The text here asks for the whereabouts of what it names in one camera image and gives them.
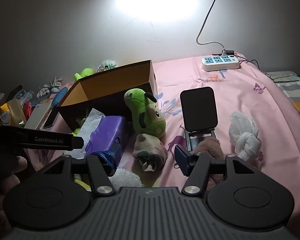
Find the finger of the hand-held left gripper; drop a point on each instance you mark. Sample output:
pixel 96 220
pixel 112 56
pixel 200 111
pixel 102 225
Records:
pixel 78 141

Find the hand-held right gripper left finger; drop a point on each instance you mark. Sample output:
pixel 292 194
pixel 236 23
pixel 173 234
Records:
pixel 110 160

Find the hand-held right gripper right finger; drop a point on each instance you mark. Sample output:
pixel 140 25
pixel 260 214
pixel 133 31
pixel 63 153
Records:
pixel 182 160

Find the yellow-green soft toy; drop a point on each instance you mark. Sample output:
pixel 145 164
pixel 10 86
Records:
pixel 77 130
pixel 81 183

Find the white fluffy towel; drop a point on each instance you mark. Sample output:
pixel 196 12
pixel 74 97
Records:
pixel 125 178

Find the beige fabric sock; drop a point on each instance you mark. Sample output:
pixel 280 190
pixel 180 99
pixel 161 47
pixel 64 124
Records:
pixel 147 145

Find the brown cardboard box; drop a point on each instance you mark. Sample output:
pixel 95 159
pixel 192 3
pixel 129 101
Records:
pixel 107 78

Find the person's left hand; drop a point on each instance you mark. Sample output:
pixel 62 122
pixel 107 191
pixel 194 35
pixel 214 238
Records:
pixel 20 164

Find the white tissue sheet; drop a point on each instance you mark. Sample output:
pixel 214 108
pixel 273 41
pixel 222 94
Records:
pixel 90 125

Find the white flat carton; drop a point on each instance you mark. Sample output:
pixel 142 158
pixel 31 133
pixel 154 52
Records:
pixel 38 116

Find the purple tissue pack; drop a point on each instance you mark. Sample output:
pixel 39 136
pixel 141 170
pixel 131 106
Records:
pixel 110 132

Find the red packet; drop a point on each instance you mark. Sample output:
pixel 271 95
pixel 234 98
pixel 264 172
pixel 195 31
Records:
pixel 27 110

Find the yellow carton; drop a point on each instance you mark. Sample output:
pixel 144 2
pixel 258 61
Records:
pixel 11 111

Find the white blue packet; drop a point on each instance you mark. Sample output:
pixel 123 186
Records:
pixel 23 97

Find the blue oval object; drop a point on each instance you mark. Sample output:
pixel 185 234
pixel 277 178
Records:
pixel 60 96

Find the black folding phone stand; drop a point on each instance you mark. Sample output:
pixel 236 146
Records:
pixel 197 110

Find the green plush toy black ears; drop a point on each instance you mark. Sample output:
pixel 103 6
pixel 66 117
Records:
pixel 145 120

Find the white knotted cloth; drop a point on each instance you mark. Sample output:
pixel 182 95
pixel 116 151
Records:
pixel 242 130

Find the small green plush toy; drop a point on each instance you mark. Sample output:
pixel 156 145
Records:
pixel 85 73

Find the white and green bundle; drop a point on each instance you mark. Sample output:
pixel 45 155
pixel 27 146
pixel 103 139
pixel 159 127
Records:
pixel 107 65

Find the pink printed bedsheet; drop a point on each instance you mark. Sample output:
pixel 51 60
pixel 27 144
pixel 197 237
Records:
pixel 240 97

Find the white power strip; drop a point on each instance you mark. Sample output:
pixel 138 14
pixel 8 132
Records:
pixel 220 64

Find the black plug adapter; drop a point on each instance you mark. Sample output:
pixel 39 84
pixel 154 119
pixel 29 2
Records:
pixel 230 52

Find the striped cloth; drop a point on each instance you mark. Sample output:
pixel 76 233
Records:
pixel 290 87

